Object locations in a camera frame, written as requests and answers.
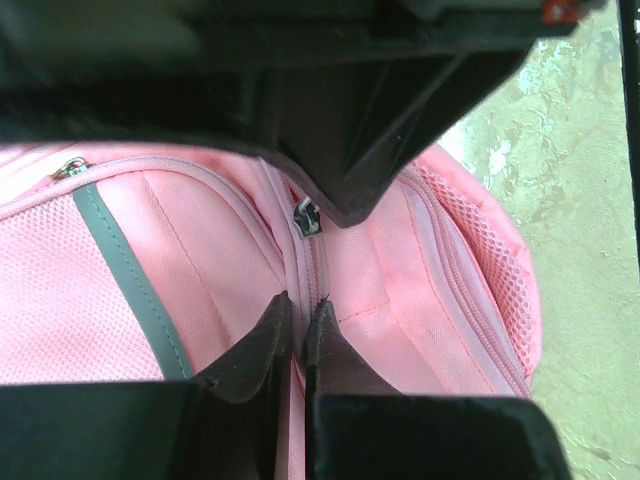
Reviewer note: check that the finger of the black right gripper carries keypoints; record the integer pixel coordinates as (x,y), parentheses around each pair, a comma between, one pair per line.
(353,110)

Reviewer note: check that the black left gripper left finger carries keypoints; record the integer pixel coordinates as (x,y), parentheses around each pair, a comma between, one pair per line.
(228,422)

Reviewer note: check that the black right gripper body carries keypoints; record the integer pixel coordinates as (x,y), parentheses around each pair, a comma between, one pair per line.
(192,71)

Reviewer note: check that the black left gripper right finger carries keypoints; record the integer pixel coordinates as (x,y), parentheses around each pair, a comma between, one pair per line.
(358,426)

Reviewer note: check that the pink student backpack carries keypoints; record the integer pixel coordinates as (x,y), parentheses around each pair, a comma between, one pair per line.
(124,263)

